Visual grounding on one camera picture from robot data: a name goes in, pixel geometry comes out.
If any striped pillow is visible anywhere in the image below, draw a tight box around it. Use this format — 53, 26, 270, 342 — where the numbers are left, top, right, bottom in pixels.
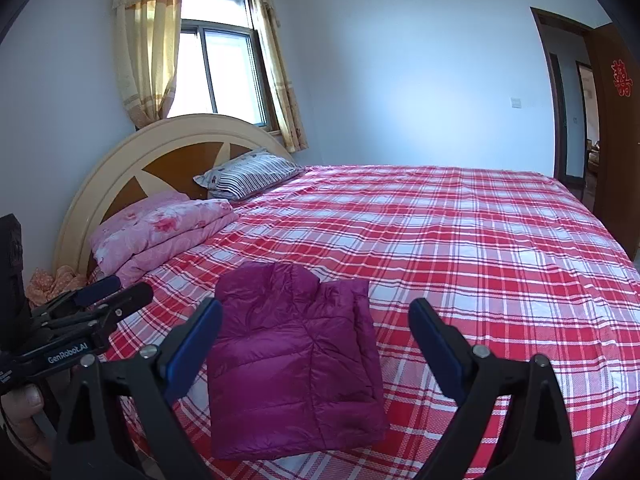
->
193, 148, 305, 202

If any cream and wood headboard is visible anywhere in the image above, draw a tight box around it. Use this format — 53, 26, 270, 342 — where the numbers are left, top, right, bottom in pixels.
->
53, 114, 292, 275

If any red plaid bed sheet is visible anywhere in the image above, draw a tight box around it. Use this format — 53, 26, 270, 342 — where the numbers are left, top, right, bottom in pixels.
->
108, 166, 639, 479

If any window with frame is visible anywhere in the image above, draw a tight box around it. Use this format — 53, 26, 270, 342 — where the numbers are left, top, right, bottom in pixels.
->
169, 0, 278, 131

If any pink floral folded quilt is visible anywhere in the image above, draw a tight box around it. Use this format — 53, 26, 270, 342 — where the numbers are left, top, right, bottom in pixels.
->
89, 191, 238, 287

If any orange floral cloth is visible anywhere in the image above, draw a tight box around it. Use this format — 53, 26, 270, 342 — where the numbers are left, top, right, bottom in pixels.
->
25, 266, 87, 309

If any yellow left curtain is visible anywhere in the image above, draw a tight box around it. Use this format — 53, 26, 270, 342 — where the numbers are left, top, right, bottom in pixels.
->
113, 0, 181, 129

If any magenta quilted down jacket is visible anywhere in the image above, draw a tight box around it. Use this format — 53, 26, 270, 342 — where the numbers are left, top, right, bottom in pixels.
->
207, 262, 388, 460

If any brown wooden door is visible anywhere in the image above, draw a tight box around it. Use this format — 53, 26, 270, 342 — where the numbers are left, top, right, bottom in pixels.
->
587, 24, 639, 259

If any red double happiness decoration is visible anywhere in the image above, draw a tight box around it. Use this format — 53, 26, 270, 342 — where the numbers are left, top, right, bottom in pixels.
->
611, 58, 634, 98

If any person's left hand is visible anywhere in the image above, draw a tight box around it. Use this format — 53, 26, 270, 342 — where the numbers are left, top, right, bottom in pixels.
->
1, 385, 52, 467

